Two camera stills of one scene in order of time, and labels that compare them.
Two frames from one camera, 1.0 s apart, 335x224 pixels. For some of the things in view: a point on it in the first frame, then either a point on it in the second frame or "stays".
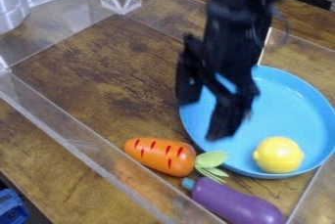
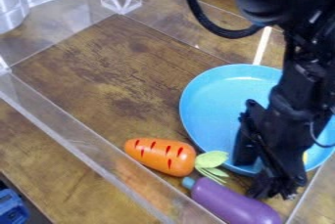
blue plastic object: (13, 210) stays
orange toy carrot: (173, 157) stays
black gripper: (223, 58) -> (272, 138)
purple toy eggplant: (232, 205) stays
